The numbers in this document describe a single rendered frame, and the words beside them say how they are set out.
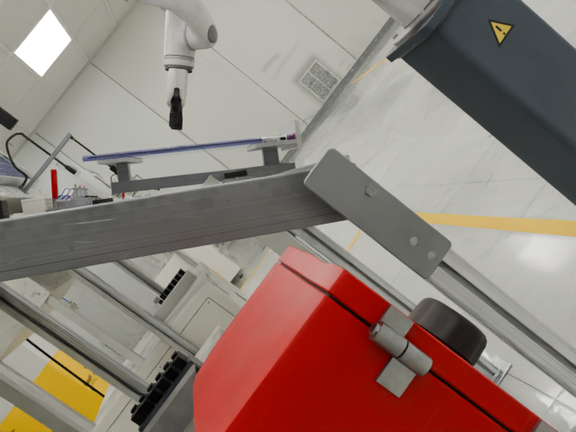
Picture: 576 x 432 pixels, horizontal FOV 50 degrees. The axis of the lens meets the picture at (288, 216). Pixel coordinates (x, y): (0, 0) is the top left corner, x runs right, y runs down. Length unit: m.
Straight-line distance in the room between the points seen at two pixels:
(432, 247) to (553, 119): 0.60
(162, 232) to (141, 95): 8.24
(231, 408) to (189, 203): 0.43
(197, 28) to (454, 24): 0.76
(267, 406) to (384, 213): 0.43
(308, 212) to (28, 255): 0.29
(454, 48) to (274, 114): 7.83
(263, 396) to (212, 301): 1.90
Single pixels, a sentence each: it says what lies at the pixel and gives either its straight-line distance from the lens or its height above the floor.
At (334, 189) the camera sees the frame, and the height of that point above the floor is 0.73.
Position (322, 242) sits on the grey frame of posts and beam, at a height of 0.54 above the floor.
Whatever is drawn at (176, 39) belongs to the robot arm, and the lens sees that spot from 1.76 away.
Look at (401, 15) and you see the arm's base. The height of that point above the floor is 0.73.
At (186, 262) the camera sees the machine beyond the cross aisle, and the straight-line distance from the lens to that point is 5.69.
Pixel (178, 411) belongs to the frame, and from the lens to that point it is 1.06.
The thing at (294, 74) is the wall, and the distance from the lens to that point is 9.07.
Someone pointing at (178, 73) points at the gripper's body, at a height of 1.06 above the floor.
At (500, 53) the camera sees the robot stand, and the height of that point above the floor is 0.56.
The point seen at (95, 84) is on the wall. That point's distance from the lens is 8.97.
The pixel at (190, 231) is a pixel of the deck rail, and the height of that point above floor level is 0.82.
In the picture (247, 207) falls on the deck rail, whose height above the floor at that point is 0.79.
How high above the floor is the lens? 0.84
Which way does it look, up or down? 8 degrees down
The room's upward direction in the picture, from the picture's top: 52 degrees counter-clockwise
